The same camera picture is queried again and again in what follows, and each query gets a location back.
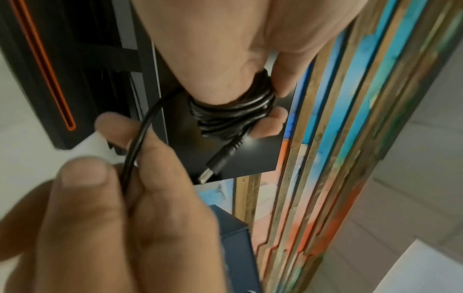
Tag person's left hand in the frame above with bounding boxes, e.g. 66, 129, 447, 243
130, 0, 369, 139

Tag person's right hand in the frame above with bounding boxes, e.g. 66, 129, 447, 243
0, 111, 230, 293

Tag long black cable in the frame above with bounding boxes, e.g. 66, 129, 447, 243
121, 68, 277, 198

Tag navy blue drawer unit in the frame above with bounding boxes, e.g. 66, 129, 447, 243
211, 204, 263, 293

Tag black computer monitor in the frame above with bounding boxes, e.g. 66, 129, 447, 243
119, 0, 316, 187

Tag black red-striped monitor stand base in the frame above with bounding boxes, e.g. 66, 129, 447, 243
0, 0, 142, 151

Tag white display board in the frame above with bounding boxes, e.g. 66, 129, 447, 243
372, 238, 463, 293

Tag colourful wall painting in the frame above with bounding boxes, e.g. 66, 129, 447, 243
197, 0, 463, 293

